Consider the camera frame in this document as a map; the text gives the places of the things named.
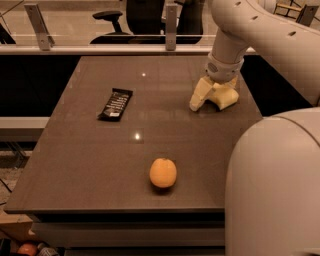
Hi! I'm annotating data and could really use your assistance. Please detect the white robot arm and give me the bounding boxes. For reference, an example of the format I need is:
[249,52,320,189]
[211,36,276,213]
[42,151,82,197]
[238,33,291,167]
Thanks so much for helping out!
[190,0,320,256]

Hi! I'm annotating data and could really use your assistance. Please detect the black rxbar chocolate wrapper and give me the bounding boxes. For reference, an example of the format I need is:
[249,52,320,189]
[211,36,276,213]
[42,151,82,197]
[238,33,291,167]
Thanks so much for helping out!
[97,88,133,122]

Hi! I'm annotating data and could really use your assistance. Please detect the orange object under table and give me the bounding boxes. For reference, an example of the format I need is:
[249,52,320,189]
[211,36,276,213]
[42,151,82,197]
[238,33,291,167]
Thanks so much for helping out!
[17,243,38,256]

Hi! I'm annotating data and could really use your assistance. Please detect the wooden frame in background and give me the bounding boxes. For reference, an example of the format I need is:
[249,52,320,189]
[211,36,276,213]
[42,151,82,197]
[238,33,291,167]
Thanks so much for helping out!
[273,0,305,19]

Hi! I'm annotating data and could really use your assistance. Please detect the black office chair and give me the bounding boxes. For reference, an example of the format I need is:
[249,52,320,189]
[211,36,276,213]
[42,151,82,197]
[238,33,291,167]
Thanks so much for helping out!
[89,0,213,45]

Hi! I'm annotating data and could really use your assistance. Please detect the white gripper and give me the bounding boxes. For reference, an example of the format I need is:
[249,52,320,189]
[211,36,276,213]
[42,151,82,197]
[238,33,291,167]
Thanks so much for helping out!
[189,53,244,112]

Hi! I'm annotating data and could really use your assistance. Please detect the orange fruit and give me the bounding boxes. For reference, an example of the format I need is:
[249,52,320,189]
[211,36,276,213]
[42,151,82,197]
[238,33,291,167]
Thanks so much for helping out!
[149,158,177,188]

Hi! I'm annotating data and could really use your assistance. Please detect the right metal railing bracket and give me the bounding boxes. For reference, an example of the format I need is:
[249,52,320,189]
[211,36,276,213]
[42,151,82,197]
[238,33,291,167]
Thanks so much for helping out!
[296,5,319,27]

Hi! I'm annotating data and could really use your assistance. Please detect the left metal railing bracket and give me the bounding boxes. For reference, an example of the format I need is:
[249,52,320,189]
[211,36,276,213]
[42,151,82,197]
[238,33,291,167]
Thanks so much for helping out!
[24,3,55,51]

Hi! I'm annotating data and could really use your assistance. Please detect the yellow wavy sponge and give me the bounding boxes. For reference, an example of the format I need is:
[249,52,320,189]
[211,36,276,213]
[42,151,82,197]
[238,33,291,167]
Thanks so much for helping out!
[209,78,239,111]

